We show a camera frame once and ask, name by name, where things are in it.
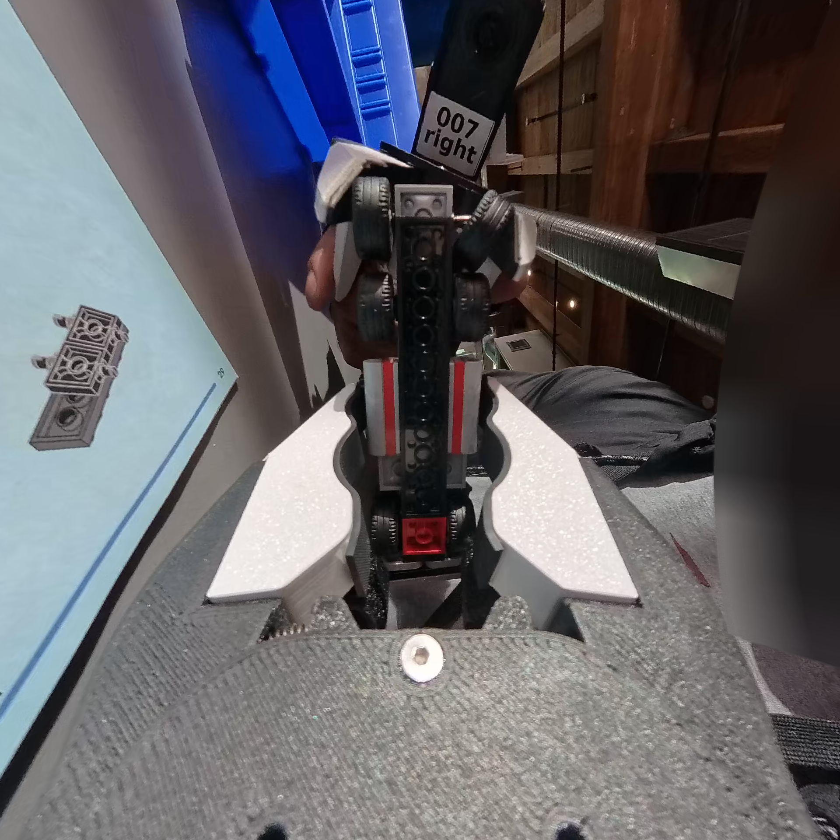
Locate black webbing strap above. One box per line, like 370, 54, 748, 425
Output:
770, 714, 840, 770

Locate silver spiral air duct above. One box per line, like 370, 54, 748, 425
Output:
511, 202, 753, 343

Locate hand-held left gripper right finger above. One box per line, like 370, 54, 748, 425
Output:
481, 379, 642, 631

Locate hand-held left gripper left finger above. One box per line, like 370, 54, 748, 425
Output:
205, 386, 370, 624

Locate light blue instruction booklet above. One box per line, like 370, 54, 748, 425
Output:
0, 0, 238, 783

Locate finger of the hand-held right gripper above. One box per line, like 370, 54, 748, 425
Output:
314, 141, 396, 225
481, 211, 540, 284

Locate person's right hand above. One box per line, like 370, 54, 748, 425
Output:
304, 222, 370, 370

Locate grey desk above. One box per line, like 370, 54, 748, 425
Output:
13, 0, 368, 592

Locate person's black trousers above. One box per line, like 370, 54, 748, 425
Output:
489, 366, 718, 488

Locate blue plastic bin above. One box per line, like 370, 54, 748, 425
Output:
176, 0, 429, 263

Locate toy brick truck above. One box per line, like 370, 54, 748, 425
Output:
351, 176, 491, 573

